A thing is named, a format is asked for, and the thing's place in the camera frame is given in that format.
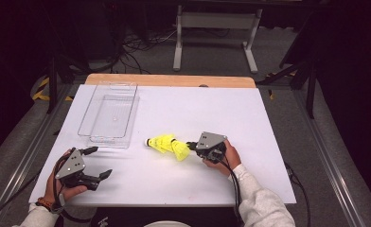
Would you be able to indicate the yellow black hazard tape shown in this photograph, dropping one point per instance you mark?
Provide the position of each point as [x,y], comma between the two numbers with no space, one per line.
[40,93]

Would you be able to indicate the person's right hand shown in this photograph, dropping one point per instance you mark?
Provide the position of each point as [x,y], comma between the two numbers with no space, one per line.
[231,159]

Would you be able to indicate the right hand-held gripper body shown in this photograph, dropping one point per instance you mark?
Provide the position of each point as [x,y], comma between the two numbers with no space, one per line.
[210,142]

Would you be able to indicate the yellow shuttlecock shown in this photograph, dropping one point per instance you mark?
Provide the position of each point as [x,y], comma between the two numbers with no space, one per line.
[155,143]
[169,141]
[181,151]

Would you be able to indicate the white table cover sheet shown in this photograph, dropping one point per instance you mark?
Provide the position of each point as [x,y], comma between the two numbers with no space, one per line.
[190,110]

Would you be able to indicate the black metal stand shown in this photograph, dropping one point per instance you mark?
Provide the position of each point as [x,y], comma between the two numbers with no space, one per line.
[311,91]
[52,85]

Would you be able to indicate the person's dark clothing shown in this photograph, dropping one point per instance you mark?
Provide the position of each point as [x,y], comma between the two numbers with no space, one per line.
[174,216]

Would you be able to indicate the person's left hand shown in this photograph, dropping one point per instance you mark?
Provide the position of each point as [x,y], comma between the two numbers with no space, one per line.
[52,189]

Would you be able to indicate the clear plastic container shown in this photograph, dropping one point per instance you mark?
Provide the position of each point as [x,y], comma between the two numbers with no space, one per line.
[114,110]

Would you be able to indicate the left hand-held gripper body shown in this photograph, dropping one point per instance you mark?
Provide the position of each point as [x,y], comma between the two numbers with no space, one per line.
[71,165]

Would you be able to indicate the white metal stand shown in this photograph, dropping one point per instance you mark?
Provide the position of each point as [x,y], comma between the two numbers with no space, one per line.
[218,20]

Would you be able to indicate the grey metal rail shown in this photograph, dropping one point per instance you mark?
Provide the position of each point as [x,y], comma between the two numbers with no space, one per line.
[22,154]
[332,157]

